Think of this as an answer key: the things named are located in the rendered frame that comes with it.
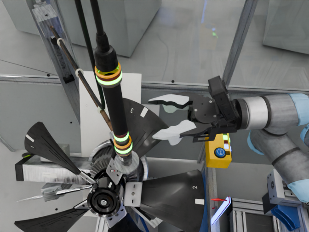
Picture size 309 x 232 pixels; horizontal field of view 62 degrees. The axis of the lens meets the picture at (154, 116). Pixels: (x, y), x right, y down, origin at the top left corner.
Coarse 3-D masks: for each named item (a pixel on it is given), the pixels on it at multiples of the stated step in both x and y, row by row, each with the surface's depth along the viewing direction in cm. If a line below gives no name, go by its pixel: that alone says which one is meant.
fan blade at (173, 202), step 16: (176, 176) 96; (192, 176) 95; (144, 192) 94; (160, 192) 93; (176, 192) 93; (192, 192) 93; (144, 208) 91; (160, 208) 91; (176, 208) 91; (192, 208) 91; (176, 224) 90; (192, 224) 90
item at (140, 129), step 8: (128, 104) 90; (136, 104) 88; (128, 112) 90; (136, 112) 88; (152, 112) 85; (128, 120) 90; (136, 120) 88; (144, 120) 86; (152, 120) 85; (160, 120) 84; (128, 128) 89; (136, 128) 87; (144, 128) 85; (152, 128) 84; (160, 128) 83; (136, 136) 87; (144, 136) 85; (136, 144) 86; (144, 144) 85; (152, 144) 84; (112, 152) 94; (136, 152) 86; (144, 152) 84
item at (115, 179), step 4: (112, 160) 94; (112, 164) 93; (108, 168) 95; (112, 168) 93; (108, 172) 94; (116, 172) 91; (112, 176) 92; (116, 176) 90; (120, 176) 89; (112, 180) 92; (116, 180) 90; (116, 184) 89
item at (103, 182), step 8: (104, 168) 98; (96, 176) 98; (104, 176) 97; (96, 184) 90; (104, 184) 89; (112, 184) 90; (120, 184) 94; (96, 192) 88; (104, 192) 88; (112, 192) 87; (120, 192) 90; (88, 200) 88; (96, 200) 88; (112, 200) 88; (120, 200) 88; (96, 208) 90; (104, 208) 89; (112, 208) 89; (104, 216) 89
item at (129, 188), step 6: (126, 186) 96; (132, 186) 96; (138, 186) 96; (126, 192) 94; (138, 192) 94; (126, 198) 93; (132, 198) 93; (138, 198) 93; (126, 204) 92; (132, 204) 92; (138, 204) 92
